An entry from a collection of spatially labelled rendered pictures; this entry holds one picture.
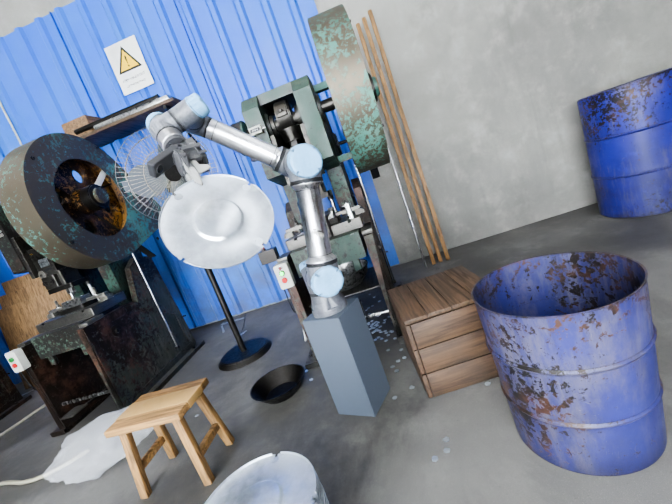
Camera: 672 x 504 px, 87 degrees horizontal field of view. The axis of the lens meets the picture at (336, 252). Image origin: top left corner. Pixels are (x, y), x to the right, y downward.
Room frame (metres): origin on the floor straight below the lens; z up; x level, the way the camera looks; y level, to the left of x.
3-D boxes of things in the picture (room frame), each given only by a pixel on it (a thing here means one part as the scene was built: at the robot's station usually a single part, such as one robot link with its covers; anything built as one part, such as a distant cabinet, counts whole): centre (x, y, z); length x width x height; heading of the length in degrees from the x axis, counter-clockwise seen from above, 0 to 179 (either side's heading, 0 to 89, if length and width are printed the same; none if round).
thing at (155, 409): (1.38, 0.90, 0.16); 0.34 x 0.24 x 0.34; 80
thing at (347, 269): (2.12, 0.01, 0.36); 0.34 x 0.34 x 0.10
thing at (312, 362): (2.30, 0.25, 0.45); 0.92 x 0.12 x 0.90; 171
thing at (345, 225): (2.12, 0.01, 0.68); 0.45 x 0.30 x 0.06; 81
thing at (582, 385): (0.93, -0.53, 0.24); 0.42 x 0.42 x 0.48
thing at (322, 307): (1.40, 0.10, 0.50); 0.15 x 0.15 x 0.10
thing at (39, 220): (2.75, 1.66, 0.87); 1.53 x 0.99 x 1.74; 169
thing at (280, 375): (1.72, 0.51, 0.04); 0.30 x 0.30 x 0.07
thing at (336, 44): (2.17, -0.34, 1.33); 1.03 x 0.28 x 0.82; 171
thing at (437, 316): (1.46, -0.35, 0.18); 0.40 x 0.38 x 0.35; 177
